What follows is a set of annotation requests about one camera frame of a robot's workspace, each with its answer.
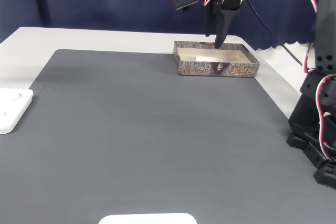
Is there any white tray with round dimples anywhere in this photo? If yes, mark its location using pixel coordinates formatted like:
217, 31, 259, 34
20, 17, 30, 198
0, 88, 35, 135

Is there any white rounded base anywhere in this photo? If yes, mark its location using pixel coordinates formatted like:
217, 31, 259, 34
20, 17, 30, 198
98, 212, 198, 224

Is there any black camera cable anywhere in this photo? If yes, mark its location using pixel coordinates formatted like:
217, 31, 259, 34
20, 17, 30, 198
243, 0, 304, 67

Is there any grey table mat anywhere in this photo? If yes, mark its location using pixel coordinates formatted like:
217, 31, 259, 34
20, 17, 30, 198
0, 49, 316, 224

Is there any patterned cardboard box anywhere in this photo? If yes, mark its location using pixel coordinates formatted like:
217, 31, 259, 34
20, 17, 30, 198
173, 40, 261, 78

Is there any white block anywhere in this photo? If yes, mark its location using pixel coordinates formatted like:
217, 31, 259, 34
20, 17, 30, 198
195, 55, 224, 62

